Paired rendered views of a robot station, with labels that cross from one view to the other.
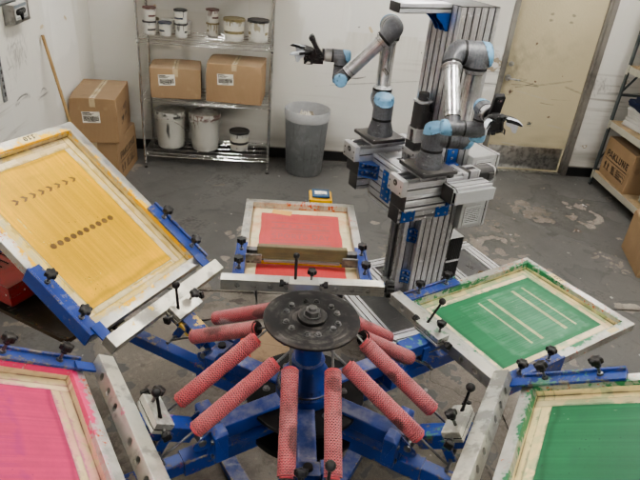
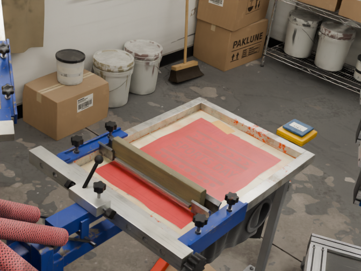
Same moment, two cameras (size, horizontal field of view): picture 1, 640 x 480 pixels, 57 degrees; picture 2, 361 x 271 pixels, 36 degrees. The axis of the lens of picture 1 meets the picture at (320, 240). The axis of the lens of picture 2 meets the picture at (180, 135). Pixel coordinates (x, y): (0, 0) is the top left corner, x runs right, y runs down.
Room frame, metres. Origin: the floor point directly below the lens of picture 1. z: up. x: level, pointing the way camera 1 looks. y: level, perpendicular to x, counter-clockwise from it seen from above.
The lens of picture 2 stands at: (1.17, -0.99, 2.11)
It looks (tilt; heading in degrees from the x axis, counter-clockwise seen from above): 31 degrees down; 42
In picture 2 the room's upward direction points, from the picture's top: 8 degrees clockwise
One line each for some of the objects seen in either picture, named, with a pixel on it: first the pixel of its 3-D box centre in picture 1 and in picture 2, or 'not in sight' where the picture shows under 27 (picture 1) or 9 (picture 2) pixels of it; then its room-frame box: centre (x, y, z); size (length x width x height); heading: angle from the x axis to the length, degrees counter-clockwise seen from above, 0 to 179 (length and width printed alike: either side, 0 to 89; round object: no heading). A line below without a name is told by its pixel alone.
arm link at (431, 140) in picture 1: (435, 135); not in sight; (2.92, -0.54, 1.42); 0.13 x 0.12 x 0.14; 95
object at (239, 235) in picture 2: not in sight; (233, 218); (2.56, -0.09, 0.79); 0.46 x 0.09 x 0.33; 5
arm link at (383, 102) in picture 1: (383, 105); not in sight; (3.36, -0.29, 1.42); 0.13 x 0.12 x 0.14; 3
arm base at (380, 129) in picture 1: (380, 125); not in sight; (3.35, -0.29, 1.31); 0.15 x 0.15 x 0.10
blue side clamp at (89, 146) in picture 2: (240, 263); (93, 150); (2.23, 0.35, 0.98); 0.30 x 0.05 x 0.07; 5
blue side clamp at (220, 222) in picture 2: (362, 269); (213, 227); (2.28, -0.21, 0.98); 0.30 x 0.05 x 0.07; 5
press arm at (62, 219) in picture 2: not in sight; (74, 218); (1.93, 0.04, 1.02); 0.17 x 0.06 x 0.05; 5
